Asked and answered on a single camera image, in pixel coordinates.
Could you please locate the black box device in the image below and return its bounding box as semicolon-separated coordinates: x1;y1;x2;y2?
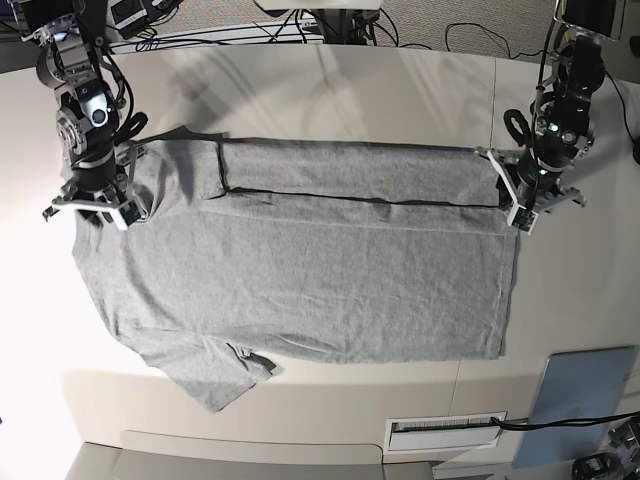
110;0;149;40

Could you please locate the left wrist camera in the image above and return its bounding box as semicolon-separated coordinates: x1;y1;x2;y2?
507;201;539;235

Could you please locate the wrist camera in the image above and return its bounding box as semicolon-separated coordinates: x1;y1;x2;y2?
104;198;144;231
507;201;539;235

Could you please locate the grey T-shirt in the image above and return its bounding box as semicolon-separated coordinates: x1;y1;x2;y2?
72;131;518;412

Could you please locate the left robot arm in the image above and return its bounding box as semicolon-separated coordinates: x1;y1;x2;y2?
476;1;618;231

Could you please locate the black cable on table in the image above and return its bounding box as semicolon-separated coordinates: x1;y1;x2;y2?
491;412;640;432

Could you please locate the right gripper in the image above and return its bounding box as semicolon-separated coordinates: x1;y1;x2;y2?
41;142;149;225

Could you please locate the blue-grey mat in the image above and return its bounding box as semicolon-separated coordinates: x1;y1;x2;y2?
512;346;637;469

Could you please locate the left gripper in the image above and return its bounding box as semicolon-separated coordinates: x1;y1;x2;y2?
474;147;586;213

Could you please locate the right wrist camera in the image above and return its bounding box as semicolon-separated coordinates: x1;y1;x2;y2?
104;198;144;231

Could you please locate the black device bottom right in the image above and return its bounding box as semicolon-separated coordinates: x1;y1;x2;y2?
571;453;623;480

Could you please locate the robot base stand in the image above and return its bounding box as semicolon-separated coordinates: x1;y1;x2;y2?
254;0;383;46

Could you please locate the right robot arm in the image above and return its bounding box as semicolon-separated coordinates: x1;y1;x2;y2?
10;1;148;230

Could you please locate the white cable grommet tray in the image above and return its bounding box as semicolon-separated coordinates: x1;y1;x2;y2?
383;412;507;455

